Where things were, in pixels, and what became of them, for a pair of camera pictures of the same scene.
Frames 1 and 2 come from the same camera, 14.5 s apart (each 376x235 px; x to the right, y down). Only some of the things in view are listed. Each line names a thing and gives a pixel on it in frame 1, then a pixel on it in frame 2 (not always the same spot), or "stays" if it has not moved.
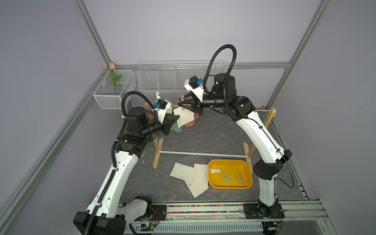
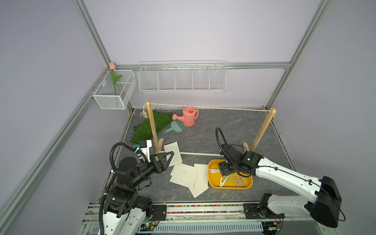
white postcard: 185,116 to 183,177
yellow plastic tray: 229,174 stays
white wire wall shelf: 170,75 stays
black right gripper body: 209,103 to 227,169
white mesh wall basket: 117,84 stays
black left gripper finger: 171,118 to 162,158
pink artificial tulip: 115,80 stays
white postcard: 184,172 stays
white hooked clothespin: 158,97 to 221,184
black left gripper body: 163,128 to 145,171
